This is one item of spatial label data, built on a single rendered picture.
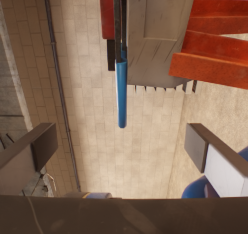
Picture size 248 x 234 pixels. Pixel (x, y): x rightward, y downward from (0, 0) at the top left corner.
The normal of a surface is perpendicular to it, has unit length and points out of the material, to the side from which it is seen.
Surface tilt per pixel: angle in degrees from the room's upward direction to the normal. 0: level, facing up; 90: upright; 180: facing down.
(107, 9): 90
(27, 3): 90
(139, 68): 88
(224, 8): 107
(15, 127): 90
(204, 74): 79
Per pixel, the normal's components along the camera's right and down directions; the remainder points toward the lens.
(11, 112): -0.01, 0.45
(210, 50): -0.19, 0.75
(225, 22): 0.29, 0.72
